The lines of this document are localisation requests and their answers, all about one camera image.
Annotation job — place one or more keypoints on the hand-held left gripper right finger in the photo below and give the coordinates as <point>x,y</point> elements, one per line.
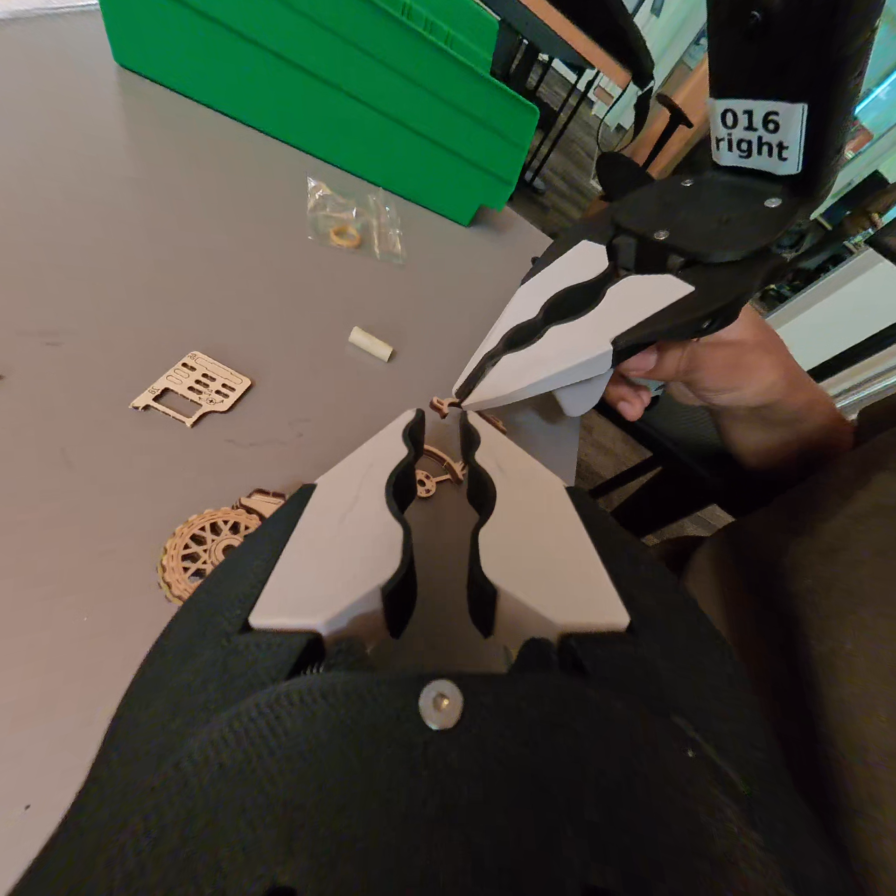
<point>546,553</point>

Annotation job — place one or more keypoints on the wooden gear model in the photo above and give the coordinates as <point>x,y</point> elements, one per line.
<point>203,542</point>

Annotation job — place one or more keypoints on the black metal frame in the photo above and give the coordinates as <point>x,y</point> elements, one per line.
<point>651,476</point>

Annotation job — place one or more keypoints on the white wax stick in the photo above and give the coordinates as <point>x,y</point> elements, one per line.
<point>371,344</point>

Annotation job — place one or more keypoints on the person's right forearm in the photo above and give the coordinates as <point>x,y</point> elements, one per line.
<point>822,420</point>

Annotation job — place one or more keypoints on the white cabinet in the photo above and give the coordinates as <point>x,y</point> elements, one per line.
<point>840,308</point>

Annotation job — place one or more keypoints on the green plastic bin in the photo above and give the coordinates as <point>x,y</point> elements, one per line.
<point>315,91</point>

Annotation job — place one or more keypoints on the slotted wooden panel square cutout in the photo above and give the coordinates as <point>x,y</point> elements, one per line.
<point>189,388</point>

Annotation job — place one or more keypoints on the clear plastic bag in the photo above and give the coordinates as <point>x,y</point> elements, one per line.
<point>381,224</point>

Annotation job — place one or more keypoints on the wooden top table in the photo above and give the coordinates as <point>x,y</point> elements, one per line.
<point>567,35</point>

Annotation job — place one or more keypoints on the grey desk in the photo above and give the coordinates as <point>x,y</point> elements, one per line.
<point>140,280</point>

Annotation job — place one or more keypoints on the person's right hand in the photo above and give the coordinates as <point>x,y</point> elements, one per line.
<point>714,378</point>

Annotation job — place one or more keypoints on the small wooden hook piece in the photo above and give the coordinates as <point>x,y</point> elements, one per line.
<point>443,406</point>

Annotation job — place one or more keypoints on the curved wooden puzzle piece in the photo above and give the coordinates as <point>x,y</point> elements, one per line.
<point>437,476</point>

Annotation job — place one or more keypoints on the small wooden puzzle piece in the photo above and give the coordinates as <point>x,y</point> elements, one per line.
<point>493,423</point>

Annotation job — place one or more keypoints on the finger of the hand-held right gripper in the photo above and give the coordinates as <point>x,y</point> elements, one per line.
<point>581,343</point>
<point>553,280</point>

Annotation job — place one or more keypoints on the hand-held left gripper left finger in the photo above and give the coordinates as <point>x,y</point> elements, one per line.
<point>336,553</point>

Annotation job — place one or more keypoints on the person's brown trousers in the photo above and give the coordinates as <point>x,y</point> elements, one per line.
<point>805,595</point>

